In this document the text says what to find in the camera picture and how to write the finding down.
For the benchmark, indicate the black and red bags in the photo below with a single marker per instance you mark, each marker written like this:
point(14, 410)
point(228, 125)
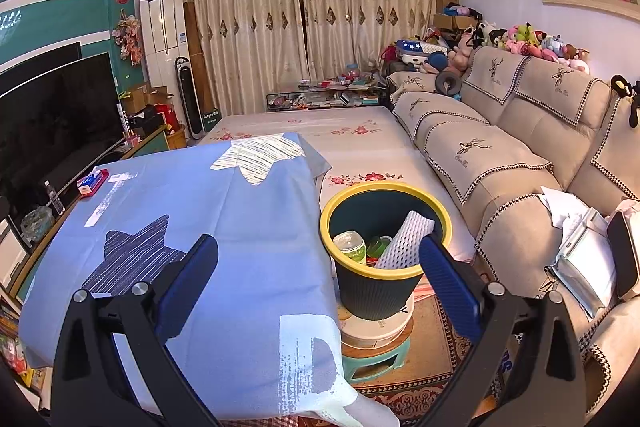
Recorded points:
point(150, 119)

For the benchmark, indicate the white round tub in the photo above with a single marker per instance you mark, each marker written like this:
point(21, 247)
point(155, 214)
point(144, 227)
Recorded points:
point(375, 332)

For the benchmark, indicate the clear water bottle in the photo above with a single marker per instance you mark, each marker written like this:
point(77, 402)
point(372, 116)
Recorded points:
point(54, 199)

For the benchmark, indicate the white slim box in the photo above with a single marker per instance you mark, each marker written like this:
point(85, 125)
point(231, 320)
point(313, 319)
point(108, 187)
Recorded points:
point(123, 122)

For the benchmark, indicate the stack of cardboard boxes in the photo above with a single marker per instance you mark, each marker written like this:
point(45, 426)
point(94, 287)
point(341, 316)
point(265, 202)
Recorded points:
point(445, 2)

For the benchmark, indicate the patterned rug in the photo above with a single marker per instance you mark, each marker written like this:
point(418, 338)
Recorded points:
point(435, 357)

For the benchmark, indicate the open cardboard box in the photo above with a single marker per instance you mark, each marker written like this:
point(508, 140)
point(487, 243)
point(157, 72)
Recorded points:
point(145, 97)

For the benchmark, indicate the beige sofa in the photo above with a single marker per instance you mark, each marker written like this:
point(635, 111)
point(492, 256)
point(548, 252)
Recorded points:
point(500, 147)

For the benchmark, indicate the pile of plush toys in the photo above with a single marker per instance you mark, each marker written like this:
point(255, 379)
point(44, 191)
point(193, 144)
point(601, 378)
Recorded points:
point(525, 42)

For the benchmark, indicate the black flat television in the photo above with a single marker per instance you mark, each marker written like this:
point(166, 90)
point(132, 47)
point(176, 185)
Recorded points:
point(40, 59)

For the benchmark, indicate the white papers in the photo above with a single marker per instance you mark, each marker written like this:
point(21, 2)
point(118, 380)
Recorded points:
point(562, 204)

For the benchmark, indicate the grey neck pillow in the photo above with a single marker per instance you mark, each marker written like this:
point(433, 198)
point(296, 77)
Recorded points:
point(447, 83)

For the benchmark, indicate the large white green-label bottle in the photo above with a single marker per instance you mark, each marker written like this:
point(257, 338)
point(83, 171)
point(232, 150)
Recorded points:
point(350, 247)

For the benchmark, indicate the white foam net sleeve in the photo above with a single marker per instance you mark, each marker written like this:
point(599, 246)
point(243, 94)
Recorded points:
point(407, 237)

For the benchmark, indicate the dark green box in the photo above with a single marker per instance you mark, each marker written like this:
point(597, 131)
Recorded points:
point(211, 122)

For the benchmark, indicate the red tissue box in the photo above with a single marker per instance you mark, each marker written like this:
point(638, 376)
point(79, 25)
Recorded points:
point(105, 177)

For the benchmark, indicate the black yellow plush toy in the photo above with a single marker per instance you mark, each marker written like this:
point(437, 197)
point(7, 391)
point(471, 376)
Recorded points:
point(627, 99)

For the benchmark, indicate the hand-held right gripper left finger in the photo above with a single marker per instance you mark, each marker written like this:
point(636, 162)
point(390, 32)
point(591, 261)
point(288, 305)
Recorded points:
point(187, 287)

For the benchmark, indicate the yellow woven basket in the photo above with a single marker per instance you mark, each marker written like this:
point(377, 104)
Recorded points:
point(176, 139)

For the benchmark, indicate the white drawer cabinet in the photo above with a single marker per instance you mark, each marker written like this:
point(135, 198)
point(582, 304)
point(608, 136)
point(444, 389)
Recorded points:
point(10, 247)

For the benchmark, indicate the blue printed tablecloth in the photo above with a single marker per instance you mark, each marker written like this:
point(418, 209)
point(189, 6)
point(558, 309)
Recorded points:
point(225, 197)

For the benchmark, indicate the green plastic stool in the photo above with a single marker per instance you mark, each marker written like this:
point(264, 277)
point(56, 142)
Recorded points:
point(375, 364)

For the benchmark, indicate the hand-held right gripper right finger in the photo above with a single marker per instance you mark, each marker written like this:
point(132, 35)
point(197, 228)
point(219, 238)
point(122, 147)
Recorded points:
point(447, 287)

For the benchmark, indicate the blue tissue pack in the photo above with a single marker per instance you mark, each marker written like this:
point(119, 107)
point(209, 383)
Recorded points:
point(90, 184)

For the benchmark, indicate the large curved television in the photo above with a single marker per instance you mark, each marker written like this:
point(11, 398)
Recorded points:
point(55, 132)

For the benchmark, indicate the hanging flower decoration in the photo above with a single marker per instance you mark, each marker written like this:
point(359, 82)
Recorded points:
point(127, 37)

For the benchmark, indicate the pile of colourful packets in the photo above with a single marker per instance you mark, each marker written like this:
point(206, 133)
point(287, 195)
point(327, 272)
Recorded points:
point(17, 362)

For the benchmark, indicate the dark yellow-rimmed trash bin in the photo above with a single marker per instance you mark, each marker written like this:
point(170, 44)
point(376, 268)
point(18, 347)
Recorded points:
point(370, 297)

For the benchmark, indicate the white plastic bag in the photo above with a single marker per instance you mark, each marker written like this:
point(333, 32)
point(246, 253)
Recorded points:
point(585, 267)

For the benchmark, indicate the cluttered glass coffee table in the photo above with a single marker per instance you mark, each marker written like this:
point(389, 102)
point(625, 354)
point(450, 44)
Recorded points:
point(325, 97)

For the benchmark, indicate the beige curtain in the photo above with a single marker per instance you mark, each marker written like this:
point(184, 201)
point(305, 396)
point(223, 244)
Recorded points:
point(365, 7)
point(245, 32)

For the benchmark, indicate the floral bed sheet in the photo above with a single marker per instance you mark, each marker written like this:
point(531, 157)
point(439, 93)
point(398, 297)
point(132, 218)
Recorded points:
point(350, 147)

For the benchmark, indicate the black tower fan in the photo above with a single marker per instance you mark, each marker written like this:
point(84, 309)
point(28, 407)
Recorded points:
point(189, 102)

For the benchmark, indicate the clear green plastic container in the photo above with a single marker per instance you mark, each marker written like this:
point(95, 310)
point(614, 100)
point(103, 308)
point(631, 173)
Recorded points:
point(378, 247)

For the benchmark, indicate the row of books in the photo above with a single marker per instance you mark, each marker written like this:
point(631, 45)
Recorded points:
point(10, 317)

